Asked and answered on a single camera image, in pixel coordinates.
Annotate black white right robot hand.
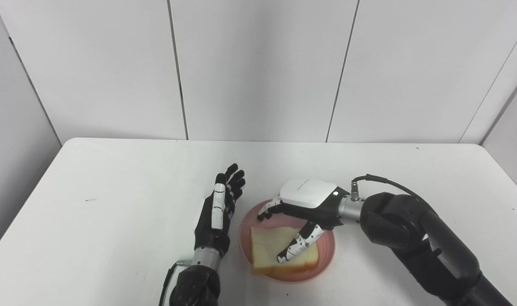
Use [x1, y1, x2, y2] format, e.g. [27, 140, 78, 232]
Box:
[257, 178, 352, 263]

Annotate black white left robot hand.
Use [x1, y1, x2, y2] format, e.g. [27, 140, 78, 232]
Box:
[194, 163, 246, 259]

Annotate slice of white bread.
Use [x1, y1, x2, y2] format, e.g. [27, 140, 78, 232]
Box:
[250, 226, 320, 275]

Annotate pink round plate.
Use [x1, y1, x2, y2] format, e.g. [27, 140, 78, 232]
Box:
[239, 199, 336, 284]

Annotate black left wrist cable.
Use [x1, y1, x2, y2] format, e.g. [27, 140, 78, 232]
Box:
[158, 259, 193, 306]

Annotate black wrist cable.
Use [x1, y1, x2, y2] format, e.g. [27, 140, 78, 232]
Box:
[158, 259, 193, 306]
[351, 174, 424, 202]

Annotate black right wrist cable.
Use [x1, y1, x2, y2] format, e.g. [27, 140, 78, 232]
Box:
[351, 174, 424, 202]

